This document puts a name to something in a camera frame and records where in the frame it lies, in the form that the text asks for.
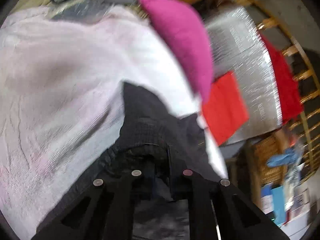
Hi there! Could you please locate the black quilted jacket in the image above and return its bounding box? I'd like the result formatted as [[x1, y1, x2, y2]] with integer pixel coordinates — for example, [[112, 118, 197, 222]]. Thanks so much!
[[36, 82, 220, 239]]

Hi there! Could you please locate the blue fashion box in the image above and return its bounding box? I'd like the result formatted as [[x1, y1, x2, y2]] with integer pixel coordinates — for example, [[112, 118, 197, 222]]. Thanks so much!
[[260, 184, 286, 226]]

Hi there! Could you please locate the wicker basket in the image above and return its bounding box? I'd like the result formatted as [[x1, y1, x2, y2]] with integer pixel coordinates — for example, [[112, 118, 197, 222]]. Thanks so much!
[[253, 134, 288, 186]]

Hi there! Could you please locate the blue cloth in basket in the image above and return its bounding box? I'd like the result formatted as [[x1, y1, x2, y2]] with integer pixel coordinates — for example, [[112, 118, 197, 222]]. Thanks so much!
[[266, 147, 303, 167]]

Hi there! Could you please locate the red pillow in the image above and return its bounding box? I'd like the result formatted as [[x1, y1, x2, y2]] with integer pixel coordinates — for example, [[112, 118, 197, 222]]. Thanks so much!
[[202, 72, 249, 146]]

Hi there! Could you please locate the red blanket on railing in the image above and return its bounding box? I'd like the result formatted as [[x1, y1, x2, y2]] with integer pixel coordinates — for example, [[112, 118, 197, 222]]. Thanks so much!
[[260, 34, 304, 125]]

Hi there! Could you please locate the wooden stair railing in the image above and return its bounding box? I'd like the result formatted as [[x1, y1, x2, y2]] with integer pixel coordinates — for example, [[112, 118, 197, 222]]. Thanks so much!
[[181, 0, 319, 181]]

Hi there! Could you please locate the white bedspread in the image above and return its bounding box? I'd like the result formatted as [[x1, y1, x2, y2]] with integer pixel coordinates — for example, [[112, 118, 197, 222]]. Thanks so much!
[[1, 5, 228, 239]]

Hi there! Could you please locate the silver foil insulation panel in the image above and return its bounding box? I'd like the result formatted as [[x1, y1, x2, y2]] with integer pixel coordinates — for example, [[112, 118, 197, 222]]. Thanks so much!
[[204, 4, 283, 144]]

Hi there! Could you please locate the magenta pillow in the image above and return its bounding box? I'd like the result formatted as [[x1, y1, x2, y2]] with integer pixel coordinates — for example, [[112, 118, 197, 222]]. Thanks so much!
[[139, 0, 213, 102]]

